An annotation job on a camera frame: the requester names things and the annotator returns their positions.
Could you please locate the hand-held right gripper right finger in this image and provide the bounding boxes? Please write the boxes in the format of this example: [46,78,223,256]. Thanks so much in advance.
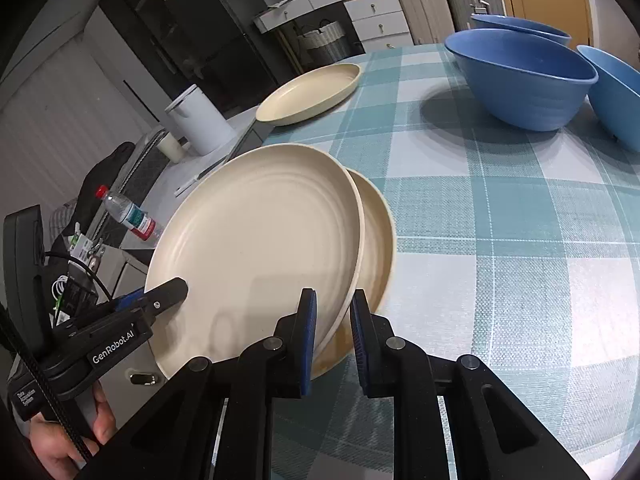
[349,289,591,480]

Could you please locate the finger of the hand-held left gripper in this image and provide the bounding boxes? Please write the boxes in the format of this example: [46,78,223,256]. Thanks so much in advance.
[112,276,190,322]

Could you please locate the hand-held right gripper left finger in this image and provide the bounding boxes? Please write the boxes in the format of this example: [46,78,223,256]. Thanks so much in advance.
[80,287,318,480]

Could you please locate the cream plate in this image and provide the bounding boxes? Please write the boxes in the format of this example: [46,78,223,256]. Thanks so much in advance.
[310,167,397,380]
[145,143,363,380]
[255,63,362,127]

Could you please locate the light blue bowl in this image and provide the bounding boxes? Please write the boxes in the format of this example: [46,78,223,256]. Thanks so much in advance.
[576,45,640,153]

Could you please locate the person's left hand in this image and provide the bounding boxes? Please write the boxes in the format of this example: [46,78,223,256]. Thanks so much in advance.
[30,385,119,480]

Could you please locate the red-capped water bottle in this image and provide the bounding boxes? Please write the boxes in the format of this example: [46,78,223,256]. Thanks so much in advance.
[96,185,164,242]

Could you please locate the grey side counter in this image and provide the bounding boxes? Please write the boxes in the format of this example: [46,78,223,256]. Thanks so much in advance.
[120,107,273,273]

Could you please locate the black cloth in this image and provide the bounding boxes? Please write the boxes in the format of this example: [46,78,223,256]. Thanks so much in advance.
[60,142,139,241]

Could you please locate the cream cup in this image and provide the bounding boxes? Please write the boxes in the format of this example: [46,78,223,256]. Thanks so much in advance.
[157,131,185,164]

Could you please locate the teal checked tablecloth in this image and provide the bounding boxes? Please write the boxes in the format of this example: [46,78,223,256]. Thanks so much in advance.
[220,42,640,480]

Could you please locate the white cylindrical container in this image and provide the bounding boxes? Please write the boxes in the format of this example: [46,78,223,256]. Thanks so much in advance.
[165,84,237,156]

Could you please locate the black refrigerator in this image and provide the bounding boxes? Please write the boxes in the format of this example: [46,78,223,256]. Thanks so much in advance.
[100,0,281,116]

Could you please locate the grey wicker basket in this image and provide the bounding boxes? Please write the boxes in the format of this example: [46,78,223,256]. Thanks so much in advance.
[296,20,354,64]

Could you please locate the white drawer cabinet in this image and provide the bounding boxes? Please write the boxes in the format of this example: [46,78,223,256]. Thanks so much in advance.
[252,0,416,53]

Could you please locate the beige suitcase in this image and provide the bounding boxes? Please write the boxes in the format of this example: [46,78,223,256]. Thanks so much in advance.
[385,0,454,46]

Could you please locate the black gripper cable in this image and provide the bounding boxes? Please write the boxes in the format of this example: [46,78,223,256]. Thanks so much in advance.
[0,307,96,463]

